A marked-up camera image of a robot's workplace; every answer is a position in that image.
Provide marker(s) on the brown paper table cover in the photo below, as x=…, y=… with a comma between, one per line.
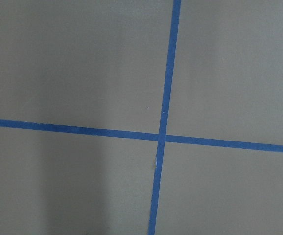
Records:
x=121, y=116

